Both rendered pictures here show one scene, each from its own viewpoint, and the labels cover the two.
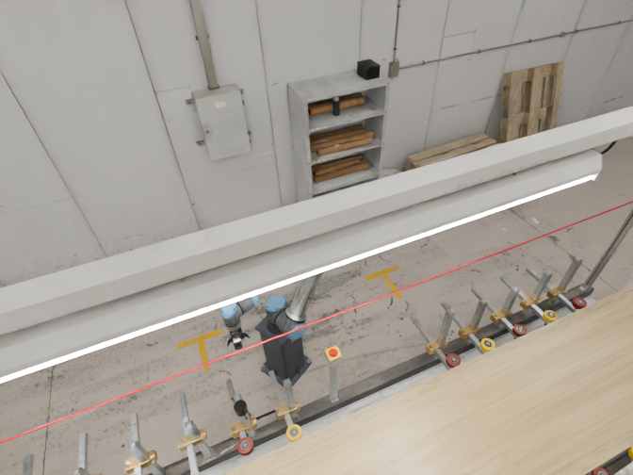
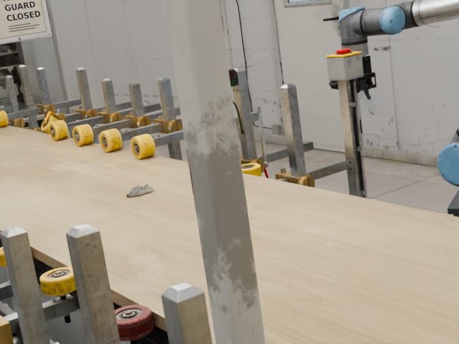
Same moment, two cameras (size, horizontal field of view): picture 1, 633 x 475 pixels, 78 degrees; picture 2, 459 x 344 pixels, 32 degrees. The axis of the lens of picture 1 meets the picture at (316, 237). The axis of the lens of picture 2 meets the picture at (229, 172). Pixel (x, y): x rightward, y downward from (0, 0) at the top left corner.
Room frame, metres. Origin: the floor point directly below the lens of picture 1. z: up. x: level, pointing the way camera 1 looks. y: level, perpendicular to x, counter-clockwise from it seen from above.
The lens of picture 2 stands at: (0.26, -2.09, 1.45)
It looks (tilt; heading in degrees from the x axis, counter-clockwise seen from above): 13 degrees down; 78
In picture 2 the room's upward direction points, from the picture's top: 8 degrees counter-clockwise
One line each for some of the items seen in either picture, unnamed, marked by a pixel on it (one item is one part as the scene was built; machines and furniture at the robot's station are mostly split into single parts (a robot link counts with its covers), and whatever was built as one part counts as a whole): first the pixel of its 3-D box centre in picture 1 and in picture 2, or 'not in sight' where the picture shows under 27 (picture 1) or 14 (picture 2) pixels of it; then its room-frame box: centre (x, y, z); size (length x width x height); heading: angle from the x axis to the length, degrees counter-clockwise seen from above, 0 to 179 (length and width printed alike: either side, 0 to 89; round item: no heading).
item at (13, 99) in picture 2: not in sight; (16, 117); (0.06, 2.52, 0.87); 0.04 x 0.04 x 0.48; 21
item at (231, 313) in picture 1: (230, 313); (353, 25); (1.31, 0.50, 1.25); 0.10 x 0.09 x 0.12; 128
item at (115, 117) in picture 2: not in sight; (110, 117); (0.50, 1.38, 0.95); 0.14 x 0.06 x 0.05; 111
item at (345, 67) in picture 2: (332, 356); (345, 67); (1.05, -0.05, 1.18); 0.07 x 0.07 x 0.08; 21
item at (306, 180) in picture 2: (287, 409); (294, 181); (0.95, 0.21, 0.82); 0.14 x 0.06 x 0.05; 111
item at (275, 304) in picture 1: (277, 309); not in sight; (1.67, 0.30, 0.79); 0.17 x 0.15 x 0.18; 38
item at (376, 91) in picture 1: (338, 153); not in sight; (3.75, -0.29, 0.78); 0.90 x 0.45 x 1.55; 111
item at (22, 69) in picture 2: not in sight; (30, 109); (0.15, 2.29, 0.93); 0.04 x 0.04 x 0.48; 21
